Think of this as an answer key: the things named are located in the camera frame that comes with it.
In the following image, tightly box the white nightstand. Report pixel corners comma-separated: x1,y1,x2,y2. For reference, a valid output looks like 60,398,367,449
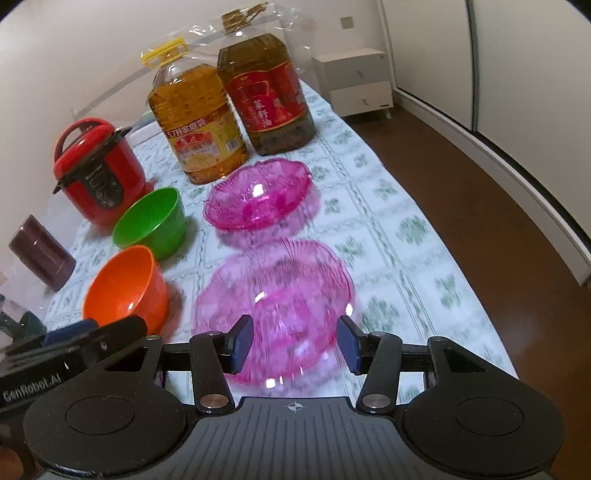
311,47,394,120

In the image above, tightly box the orange plastic bowl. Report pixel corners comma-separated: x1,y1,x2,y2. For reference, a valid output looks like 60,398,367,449
83,246,169,335

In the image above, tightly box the red electric pressure cooker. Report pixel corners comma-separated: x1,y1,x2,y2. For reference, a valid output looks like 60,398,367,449
52,117,154,227

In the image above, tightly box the dark oil bottle red label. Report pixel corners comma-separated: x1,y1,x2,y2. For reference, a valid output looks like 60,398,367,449
217,4,317,156

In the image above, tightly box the maroon thermos flask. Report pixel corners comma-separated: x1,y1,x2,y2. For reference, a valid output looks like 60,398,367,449
8,215,77,292

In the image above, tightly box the yellow oil bottle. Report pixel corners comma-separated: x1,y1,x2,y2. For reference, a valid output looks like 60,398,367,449
141,41,249,186

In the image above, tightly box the green floral tablecloth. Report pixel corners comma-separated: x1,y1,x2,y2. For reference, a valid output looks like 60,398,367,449
44,78,520,407

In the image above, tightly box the white sliding wardrobe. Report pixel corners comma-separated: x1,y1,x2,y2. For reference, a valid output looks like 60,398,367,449
379,0,591,287

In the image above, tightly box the green plastic bowl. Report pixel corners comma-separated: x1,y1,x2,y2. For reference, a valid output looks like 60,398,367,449
113,187,187,260

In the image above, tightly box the large pink plastic plate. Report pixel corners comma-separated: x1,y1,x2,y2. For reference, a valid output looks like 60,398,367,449
191,239,356,386

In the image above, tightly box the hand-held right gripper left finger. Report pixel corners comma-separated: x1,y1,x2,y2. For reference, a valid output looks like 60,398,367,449
95,315,254,414

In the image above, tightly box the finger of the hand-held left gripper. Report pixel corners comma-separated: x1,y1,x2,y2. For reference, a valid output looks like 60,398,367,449
79,316,148,367
44,320,100,347

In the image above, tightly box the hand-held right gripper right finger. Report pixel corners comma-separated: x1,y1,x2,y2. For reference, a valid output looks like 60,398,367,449
336,315,497,413

